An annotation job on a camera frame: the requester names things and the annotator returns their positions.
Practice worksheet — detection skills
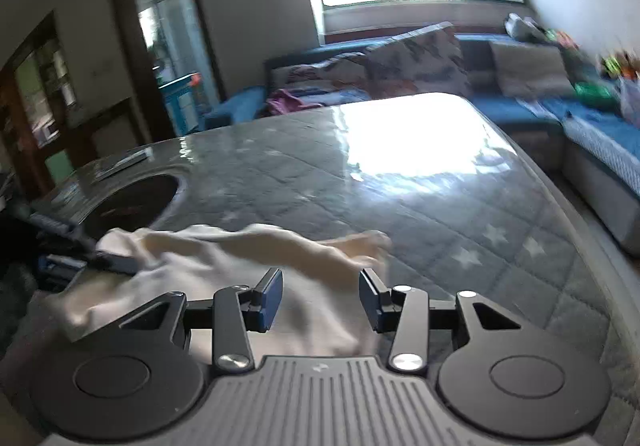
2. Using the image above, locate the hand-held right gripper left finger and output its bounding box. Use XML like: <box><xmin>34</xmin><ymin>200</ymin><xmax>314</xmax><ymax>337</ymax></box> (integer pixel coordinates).
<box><xmin>119</xmin><ymin>267</ymin><xmax>284</xmax><ymax>373</ymax></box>

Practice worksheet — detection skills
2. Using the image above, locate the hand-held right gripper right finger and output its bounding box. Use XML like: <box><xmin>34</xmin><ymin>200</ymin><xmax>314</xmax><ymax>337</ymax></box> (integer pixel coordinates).
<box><xmin>359</xmin><ymin>267</ymin><xmax>522</xmax><ymax>373</ymax></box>

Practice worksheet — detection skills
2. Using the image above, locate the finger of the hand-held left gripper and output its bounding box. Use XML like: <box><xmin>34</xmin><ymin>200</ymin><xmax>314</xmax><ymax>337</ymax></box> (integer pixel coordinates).
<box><xmin>37</xmin><ymin>253</ymin><xmax>90</xmax><ymax>278</ymax></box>
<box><xmin>29</xmin><ymin>211</ymin><xmax>142</xmax><ymax>276</ymax></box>

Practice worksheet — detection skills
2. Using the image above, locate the cream garment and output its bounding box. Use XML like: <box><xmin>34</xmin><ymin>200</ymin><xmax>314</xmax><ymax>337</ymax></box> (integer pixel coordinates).
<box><xmin>27</xmin><ymin>223</ymin><xmax>393</xmax><ymax>362</ymax></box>

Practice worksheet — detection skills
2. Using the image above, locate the round dark table cooker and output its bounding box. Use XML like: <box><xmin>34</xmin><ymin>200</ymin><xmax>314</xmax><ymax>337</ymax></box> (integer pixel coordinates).
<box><xmin>82</xmin><ymin>171</ymin><xmax>183</xmax><ymax>232</ymax></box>

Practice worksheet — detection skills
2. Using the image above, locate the grey flat device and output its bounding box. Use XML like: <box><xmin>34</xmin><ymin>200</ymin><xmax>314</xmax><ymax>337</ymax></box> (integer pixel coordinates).
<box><xmin>95</xmin><ymin>150</ymin><xmax>153</xmax><ymax>179</ymax></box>

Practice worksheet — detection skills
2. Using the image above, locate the dark wooden cabinet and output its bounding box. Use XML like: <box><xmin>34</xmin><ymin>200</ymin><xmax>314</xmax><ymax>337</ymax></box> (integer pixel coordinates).
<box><xmin>0</xmin><ymin>11</ymin><xmax>81</xmax><ymax>207</ymax></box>

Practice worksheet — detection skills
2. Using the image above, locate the pink cloth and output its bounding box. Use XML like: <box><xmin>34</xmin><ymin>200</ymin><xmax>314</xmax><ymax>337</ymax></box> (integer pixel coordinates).
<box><xmin>265</xmin><ymin>88</ymin><xmax>306</xmax><ymax>116</ymax></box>

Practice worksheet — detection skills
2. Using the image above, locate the small butterfly print cushion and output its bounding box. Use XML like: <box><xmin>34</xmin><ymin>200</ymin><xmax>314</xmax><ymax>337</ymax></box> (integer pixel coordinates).
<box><xmin>270</xmin><ymin>52</ymin><xmax>373</xmax><ymax>104</ymax></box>

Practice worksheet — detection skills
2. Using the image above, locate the blue corner sofa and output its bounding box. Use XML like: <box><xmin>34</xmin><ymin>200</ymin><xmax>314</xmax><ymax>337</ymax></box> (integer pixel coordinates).
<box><xmin>202</xmin><ymin>31</ymin><xmax>640</xmax><ymax>254</ymax></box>

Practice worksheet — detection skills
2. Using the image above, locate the large butterfly print cushion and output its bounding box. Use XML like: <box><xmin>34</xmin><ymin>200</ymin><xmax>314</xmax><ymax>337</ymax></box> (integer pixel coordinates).
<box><xmin>367</xmin><ymin>22</ymin><xmax>473</xmax><ymax>97</ymax></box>

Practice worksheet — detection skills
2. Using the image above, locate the plain grey cushion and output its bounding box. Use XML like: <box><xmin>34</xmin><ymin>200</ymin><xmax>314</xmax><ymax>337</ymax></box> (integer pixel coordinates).
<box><xmin>489</xmin><ymin>41</ymin><xmax>576</xmax><ymax>99</ymax></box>

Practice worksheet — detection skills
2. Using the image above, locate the blue sofa throw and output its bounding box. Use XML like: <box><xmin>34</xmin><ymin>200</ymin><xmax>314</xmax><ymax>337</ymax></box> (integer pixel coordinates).
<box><xmin>520</xmin><ymin>96</ymin><xmax>640</xmax><ymax>162</ymax></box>

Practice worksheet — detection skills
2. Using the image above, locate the green plastic basin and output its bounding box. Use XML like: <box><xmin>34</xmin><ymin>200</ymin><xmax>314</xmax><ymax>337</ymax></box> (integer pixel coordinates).
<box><xmin>574</xmin><ymin>82</ymin><xmax>618</xmax><ymax>102</ymax></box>

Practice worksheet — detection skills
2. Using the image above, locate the white plush toy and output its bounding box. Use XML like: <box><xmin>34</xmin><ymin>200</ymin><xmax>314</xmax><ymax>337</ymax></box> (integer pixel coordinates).
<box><xmin>505</xmin><ymin>12</ymin><xmax>548</xmax><ymax>42</ymax></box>

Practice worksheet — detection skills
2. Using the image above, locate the pile of colourful toys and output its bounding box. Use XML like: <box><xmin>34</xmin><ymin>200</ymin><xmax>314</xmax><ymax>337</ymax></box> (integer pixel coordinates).
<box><xmin>545</xmin><ymin>28</ymin><xmax>581</xmax><ymax>49</ymax></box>

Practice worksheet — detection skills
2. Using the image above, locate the clear plastic storage box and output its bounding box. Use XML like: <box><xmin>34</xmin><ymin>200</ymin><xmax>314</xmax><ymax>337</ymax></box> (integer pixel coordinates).
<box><xmin>617</xmin><ymin>76</ymin><xmax>640</xmax><ymax>124</ymax></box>

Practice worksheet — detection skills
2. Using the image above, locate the green plush toy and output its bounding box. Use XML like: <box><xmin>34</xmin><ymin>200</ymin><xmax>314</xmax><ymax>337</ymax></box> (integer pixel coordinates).
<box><xmin>601</xmin><ymin>53</ymin><xmax>626</xmax><ymax>77</ymax></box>

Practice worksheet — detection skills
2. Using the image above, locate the blue child's frame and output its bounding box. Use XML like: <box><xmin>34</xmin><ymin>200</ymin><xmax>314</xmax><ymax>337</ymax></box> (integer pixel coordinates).
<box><xmin>159</xmin><ymin>72</ymin><xmax>203</xmax><ymax>137</ymax></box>

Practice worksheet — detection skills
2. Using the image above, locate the dark wooden door frame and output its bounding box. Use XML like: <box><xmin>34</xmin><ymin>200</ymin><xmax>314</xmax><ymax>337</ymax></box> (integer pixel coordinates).
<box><xmin>106</xmin><ymin>0</ymin><xmax>223</xmax><ymax>143</ymax></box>

